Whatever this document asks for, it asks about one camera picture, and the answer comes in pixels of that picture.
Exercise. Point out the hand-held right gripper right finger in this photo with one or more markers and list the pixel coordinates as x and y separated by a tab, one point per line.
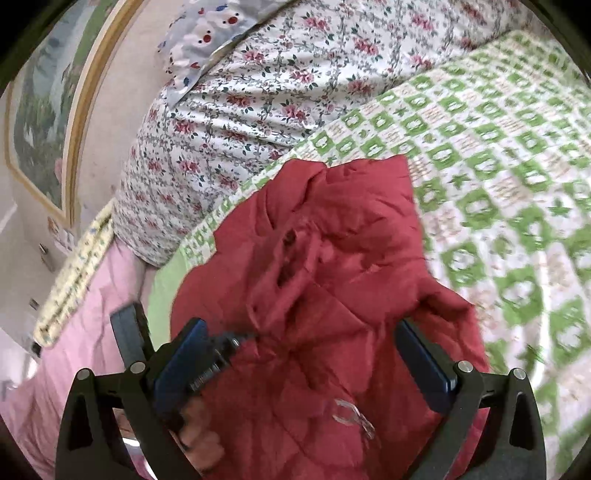
425	364

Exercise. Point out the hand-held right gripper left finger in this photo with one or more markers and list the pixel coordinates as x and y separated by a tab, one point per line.
178	364

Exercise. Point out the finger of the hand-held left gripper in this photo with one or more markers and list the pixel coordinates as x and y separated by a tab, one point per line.
131	332
226	353

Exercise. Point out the red quilted blanket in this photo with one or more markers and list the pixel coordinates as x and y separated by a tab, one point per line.
323	300

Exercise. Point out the person's left hand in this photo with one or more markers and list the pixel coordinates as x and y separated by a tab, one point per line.
198	434

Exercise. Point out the plain light green sheet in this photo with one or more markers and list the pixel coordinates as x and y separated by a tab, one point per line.
161	295

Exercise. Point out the pink blanket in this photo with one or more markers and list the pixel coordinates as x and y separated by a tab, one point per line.
78	323

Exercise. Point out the yellow floral blanket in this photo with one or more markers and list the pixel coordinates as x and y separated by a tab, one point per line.
74	286

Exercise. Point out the clear plastic clip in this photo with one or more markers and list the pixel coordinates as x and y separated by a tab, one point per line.
353	417

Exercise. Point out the green checked bed sheet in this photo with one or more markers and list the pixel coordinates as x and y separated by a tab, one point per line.
498	194

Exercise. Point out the rose floral duvet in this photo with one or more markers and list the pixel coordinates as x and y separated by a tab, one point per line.
277	92

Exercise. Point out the bear print pillow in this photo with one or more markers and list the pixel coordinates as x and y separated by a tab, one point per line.
203	37

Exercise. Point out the wall stickers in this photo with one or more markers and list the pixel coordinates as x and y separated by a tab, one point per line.
60	233

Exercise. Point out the framed wall painting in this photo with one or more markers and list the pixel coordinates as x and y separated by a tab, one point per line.
46	115

